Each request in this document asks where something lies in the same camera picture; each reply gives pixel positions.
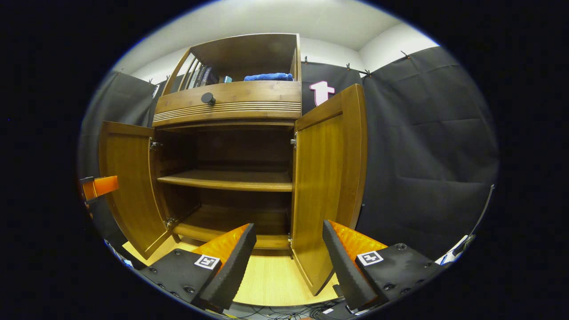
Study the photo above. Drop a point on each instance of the wooden inner shelf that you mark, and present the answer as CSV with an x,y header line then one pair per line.
x,y
222,180

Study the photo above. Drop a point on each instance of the wooden shoe cabinet door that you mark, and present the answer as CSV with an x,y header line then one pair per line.
x,y
318,186
126,178

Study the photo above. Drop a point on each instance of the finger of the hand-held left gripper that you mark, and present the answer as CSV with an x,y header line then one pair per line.
x,y
104,186

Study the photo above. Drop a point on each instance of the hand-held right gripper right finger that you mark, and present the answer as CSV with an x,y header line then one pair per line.
x,y
343,266

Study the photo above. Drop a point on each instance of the black round drawer knob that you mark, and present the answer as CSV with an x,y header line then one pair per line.
x,y
208,98

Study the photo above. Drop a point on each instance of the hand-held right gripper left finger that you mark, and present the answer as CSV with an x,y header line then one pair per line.
x,y
239,262

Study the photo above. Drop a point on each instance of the row of dark books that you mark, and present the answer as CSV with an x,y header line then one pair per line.
x,y
202,76

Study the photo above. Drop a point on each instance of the black backdrop cloth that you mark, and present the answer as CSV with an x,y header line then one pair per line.
x,y
422,146

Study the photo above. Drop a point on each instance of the black floor device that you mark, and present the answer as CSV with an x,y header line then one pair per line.
x,y
333,311

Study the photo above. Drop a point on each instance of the wooden double-door shoe cabinet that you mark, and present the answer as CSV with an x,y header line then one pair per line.
x,y
249,95

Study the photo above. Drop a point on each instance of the white side table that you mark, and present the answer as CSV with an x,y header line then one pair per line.
x,y
450,255

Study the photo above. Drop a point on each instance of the blue folded towel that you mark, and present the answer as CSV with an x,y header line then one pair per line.
x,y
269,77

